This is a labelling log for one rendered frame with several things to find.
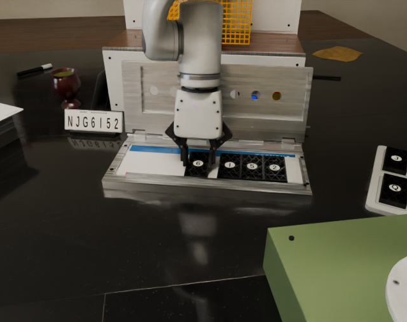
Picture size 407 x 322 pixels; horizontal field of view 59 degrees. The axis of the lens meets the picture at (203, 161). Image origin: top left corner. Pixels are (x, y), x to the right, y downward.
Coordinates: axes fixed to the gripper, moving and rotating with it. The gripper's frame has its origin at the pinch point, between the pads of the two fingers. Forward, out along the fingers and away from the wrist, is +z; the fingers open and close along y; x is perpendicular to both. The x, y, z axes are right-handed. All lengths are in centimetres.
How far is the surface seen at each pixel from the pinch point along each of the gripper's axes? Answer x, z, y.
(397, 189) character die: -2.8, 3.2, 41.8
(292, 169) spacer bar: 0.4, 1.6, 20.7
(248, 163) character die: 1.6, 1.2, 11.2
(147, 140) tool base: 11.2, 0.4, -14.3
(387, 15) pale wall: 215, -36, 107
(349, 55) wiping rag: 95, -16, 54
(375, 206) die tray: -7.0, 5.3, 36.5
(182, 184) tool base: -6.3, 3.8, -2.5
